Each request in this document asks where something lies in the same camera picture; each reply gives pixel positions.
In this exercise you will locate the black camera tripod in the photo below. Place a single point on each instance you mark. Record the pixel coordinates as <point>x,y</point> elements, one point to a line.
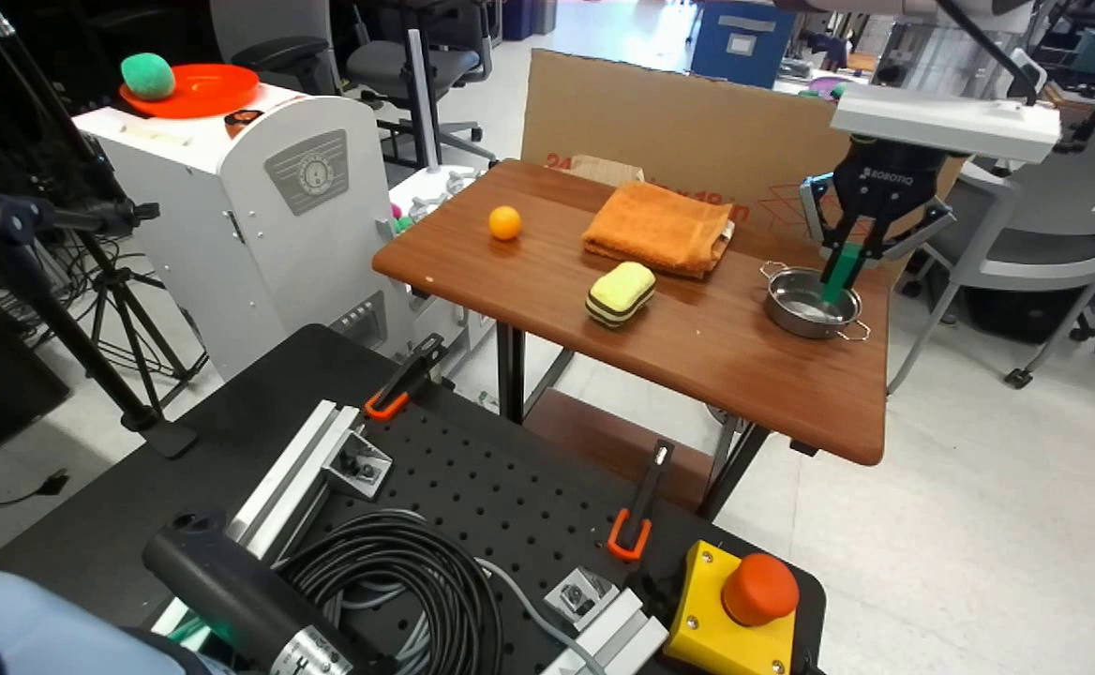
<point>56,183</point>

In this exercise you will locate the black cylindrical handle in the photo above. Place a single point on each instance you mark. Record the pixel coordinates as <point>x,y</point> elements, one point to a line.
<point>251,606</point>

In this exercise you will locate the orange folded towel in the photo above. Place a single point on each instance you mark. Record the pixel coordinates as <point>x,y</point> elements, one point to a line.
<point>663,230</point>

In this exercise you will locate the grey office chair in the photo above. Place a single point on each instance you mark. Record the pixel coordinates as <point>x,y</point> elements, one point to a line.
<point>1026,230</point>

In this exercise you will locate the cardboard panel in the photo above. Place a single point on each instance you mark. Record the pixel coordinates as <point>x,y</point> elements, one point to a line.
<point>687,131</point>

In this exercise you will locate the orange ball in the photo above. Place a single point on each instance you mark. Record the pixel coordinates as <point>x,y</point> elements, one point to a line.
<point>506,222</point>

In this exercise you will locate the left orange black clamp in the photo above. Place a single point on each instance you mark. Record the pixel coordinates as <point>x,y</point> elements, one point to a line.
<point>409,373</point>

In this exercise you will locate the orange plate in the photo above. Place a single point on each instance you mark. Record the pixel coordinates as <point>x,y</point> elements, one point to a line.
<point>199,92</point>

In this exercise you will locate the wooden side table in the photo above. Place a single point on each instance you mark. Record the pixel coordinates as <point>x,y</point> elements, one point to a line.
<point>703,338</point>

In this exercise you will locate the orange black clamp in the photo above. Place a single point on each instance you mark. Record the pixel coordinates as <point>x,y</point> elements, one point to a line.
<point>633,526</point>
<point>409,373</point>

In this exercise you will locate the blue storage box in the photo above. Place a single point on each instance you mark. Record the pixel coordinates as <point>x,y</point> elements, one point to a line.
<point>742,37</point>

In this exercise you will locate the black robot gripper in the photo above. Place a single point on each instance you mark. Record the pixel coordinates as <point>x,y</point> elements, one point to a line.
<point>883,201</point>

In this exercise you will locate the green plush ball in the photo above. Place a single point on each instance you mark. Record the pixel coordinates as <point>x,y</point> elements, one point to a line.
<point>148,75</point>

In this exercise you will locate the white machine cabinet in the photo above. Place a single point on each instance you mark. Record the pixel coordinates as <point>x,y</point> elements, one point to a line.
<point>269,217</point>

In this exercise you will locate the aluminium extrusion rail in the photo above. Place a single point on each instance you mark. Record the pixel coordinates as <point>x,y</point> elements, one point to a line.
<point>329,450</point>

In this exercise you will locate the right orange black clamp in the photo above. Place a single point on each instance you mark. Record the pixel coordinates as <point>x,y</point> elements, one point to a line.
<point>633,526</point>

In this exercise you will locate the black perforated breadboard table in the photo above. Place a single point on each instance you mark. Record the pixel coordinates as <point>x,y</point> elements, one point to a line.
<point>483,480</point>

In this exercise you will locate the yellow green sponge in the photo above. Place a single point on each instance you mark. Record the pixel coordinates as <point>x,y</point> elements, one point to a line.
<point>621,295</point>

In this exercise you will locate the yellow emergency stop button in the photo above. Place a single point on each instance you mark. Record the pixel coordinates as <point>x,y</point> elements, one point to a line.
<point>736,613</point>

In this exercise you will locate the silver metal pot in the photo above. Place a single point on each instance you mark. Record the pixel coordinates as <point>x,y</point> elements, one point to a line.
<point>796,302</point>

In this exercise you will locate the green block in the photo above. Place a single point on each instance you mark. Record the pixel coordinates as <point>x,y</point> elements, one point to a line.
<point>843,273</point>

